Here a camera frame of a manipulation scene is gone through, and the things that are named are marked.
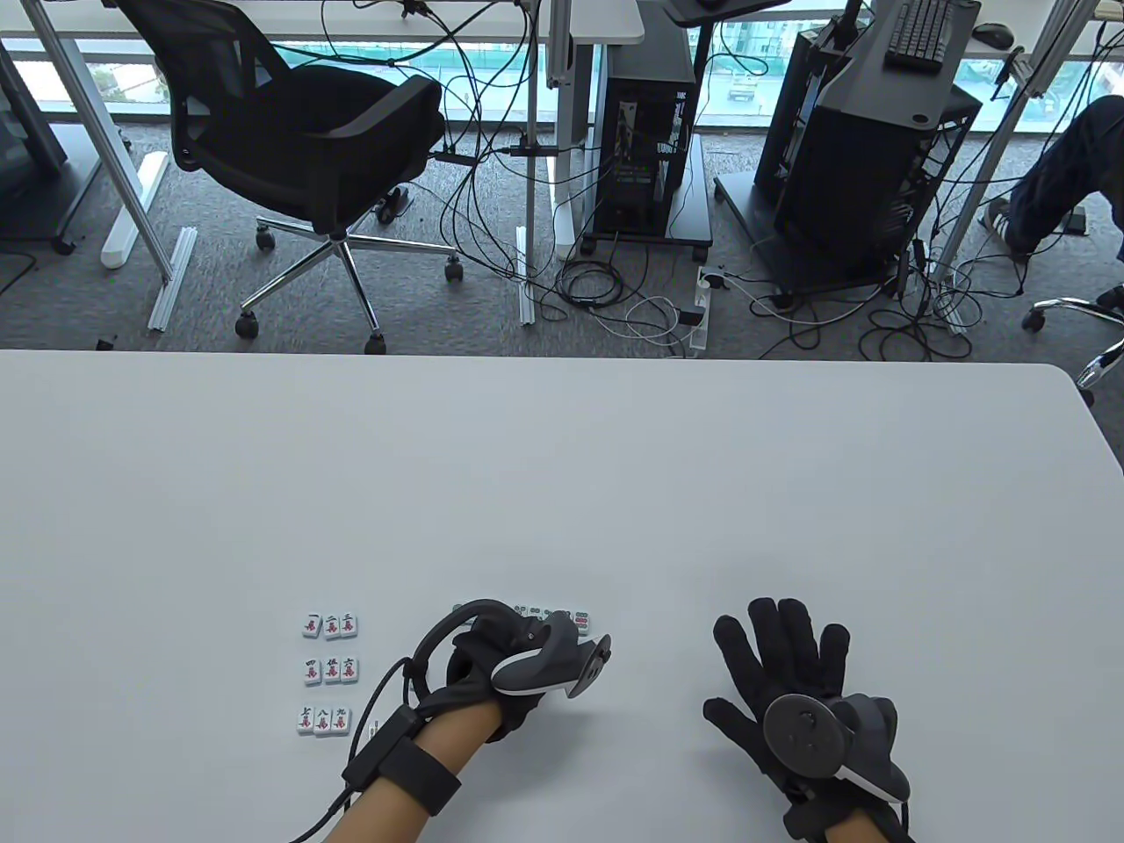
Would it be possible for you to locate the black wheeled computer cart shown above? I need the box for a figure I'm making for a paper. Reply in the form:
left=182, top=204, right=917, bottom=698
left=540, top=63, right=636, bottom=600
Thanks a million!
left=577, top=132, right=714, bottom=262
left=713, top=171, right=933, bottom=310

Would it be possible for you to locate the person's left forearm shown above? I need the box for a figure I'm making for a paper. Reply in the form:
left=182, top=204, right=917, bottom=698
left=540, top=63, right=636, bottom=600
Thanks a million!
left=325, top=702, right=506, bottom=843

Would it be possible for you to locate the black computer tower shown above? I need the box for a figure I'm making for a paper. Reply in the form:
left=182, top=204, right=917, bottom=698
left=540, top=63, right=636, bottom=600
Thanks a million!
left=755, top=26, right=983, bottom=291
left=594, top=76, right=695, bottom=236

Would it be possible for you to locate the dark grey equipment cart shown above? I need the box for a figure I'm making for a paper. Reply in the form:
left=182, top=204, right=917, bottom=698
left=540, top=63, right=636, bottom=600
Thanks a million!
left=0, top=40, right=106, bottom=257

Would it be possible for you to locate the black strapped forearm box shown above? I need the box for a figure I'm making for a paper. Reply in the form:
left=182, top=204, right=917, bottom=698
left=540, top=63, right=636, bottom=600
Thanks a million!
left=341, top=710, right=464, bottom=813

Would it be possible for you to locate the tangle of black cables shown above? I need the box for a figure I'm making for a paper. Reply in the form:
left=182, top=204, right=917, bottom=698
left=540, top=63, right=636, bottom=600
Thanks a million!
left=746, top=202, right=1028, bottom=363
left=321, top=0, right=703, bottom=357

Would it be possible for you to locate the black mesh office chair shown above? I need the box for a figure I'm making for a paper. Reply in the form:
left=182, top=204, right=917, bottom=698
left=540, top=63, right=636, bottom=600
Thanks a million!
left=1021, top=283, right=1124, bottom=407
left=114, top=0, right=465, bottom=355

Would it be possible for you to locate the person's right hand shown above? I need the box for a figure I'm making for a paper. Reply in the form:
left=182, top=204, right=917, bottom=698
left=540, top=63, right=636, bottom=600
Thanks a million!
left=702, top=598, right=911, bottom=839

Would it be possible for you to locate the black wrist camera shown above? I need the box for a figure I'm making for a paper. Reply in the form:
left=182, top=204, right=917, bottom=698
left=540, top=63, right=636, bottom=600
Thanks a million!
left=782, top=790, right=851, bottom=841

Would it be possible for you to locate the white standing desk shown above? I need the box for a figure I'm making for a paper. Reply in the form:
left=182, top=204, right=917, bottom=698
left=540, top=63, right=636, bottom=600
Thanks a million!
left=0, top=0, right=646, bottom=269

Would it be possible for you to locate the black keyboard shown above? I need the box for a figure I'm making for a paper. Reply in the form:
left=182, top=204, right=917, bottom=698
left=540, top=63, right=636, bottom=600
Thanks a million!
left=883, top=0, right=960, bottom=71

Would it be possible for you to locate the black white striped sneaker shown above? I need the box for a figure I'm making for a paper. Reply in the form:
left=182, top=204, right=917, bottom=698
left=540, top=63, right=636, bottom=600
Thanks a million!
left=980, top=198, right=1030, bottom=263

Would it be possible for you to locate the white power strip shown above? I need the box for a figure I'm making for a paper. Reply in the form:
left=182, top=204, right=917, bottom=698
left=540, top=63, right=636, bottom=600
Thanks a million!
left=689, top=266, right=717, bottom=354

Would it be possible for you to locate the black monitor stand with tray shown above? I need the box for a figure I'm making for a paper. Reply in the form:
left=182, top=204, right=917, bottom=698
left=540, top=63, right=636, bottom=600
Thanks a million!
left=821, top=0, right=983, bottom=133
left=606, top=0, right=791, bottom=84

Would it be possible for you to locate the person's left hand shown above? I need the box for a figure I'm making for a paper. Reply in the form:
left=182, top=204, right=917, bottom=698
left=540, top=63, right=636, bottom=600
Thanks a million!
left=420, top=615, right=550, bottom=746

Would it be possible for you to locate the grey hand tracking controller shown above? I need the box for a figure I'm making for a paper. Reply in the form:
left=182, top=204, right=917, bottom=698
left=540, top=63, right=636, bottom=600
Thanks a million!
left=411, top=599, right=613, bottom=703
left=762, top=694, right=912, bottom=807

